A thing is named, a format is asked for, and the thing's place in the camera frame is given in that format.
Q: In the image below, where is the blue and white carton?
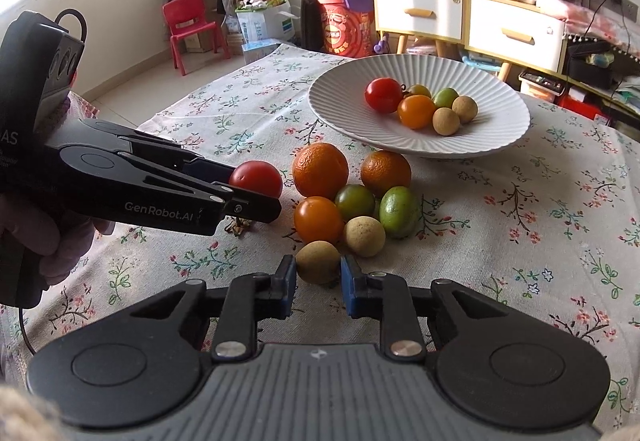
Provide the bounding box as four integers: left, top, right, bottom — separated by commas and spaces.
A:
241, 38, 286, 66

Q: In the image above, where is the beige fuzzy clothing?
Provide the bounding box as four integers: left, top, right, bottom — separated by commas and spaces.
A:
0, 383, 66, 441

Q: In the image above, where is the white ribbed plate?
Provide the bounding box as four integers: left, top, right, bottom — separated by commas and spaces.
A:
307, 53, 532, 159

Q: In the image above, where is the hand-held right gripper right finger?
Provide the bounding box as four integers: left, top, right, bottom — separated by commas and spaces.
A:
340, 255, 503, 363

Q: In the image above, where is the low wooden drawer cabinet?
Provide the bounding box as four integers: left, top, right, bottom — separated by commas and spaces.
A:
462, 0, 568, 82

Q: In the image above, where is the white cardboard box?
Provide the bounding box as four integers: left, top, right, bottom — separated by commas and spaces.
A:
235, 0, 297, 44

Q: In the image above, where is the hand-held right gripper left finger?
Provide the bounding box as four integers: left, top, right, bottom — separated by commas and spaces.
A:
145, 255, 298, 363

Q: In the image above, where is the black bag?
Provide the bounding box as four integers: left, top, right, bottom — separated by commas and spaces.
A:
565, 43, 616, 89

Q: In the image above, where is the floral tablecloth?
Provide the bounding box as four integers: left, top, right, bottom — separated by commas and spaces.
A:
0, 43, 640, 441

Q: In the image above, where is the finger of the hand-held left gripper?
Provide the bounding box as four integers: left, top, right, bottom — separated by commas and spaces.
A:
120, 148, 282, 225
117, 131, 238, 186

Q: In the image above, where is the small mandarin orange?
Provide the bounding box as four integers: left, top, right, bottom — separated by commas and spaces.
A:
360, 150, 412, 198

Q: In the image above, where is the orange tomato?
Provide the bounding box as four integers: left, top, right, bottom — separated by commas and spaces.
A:
397, 94, 437, 130
293, 196, 346, 244

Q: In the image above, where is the pink floral cloth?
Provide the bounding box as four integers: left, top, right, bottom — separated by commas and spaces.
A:
535, 0, 640, 66

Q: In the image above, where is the red tomato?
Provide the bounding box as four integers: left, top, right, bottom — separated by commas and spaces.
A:
364, 77, 405, 114
228, 161, 283, 199

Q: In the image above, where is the dried tomato calyx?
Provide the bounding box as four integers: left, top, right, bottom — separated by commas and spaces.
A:
223, 218, 253, 238

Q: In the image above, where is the red box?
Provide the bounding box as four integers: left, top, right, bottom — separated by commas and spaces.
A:
557, 88, 608, 122

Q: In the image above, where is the wall socket row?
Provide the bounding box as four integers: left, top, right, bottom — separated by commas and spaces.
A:
592, 0, 638, 19

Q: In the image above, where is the large mandarin orange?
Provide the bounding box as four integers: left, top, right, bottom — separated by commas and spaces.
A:
292, 142, 350, 200

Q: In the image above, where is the clear storage box blue lid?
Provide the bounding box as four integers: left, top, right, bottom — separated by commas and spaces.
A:
462, 48, 503, 74

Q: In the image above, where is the black appliance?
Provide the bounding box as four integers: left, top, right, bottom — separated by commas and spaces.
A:
299, 0, 326, 52

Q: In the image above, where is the person's left hand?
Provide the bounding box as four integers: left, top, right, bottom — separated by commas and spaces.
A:
0, 193, 113, 292

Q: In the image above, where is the green jujube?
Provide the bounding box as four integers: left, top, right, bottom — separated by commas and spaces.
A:
379, 186, 421, 239
432, 87, 460, 109

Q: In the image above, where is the pile of papers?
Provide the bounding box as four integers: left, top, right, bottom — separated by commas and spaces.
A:
612, 76, 640, 109

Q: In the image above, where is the red printed bucket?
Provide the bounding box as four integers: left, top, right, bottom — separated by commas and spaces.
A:
316, 0, 378, 59

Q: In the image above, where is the clear storage box dark lid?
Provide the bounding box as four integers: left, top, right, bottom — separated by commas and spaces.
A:
517, 70, 566, 102

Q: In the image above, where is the red plastic chair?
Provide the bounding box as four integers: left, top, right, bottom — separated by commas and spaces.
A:
161, 0, 232, 76

